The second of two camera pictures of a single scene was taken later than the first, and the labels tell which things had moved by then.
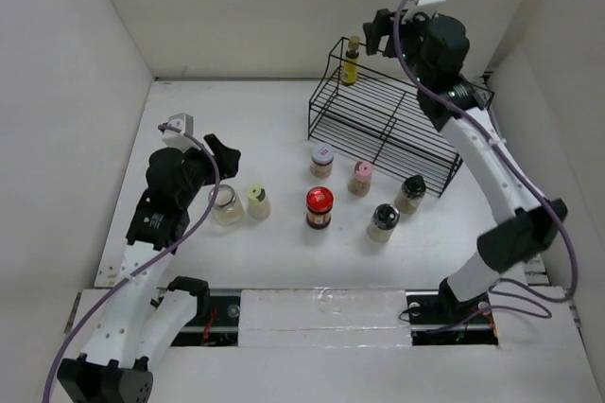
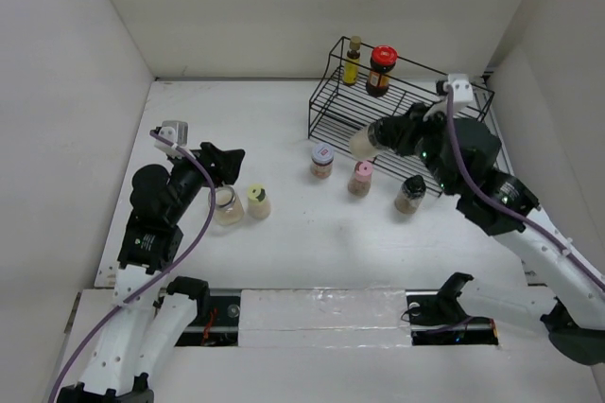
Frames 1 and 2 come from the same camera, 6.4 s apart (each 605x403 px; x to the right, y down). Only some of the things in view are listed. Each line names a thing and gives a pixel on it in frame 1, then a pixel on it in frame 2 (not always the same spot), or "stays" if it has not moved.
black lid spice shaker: [385, 219] to [365, 144]
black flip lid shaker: [408, 198] stays
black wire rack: [365, 107] stays
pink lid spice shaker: [359, 183] stays
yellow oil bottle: [350, 69] stays
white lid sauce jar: [322, 157] stays
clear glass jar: [227, 209] stays
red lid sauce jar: [319, 201] to [383, 59]
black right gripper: [379, 27] to [405, 127]
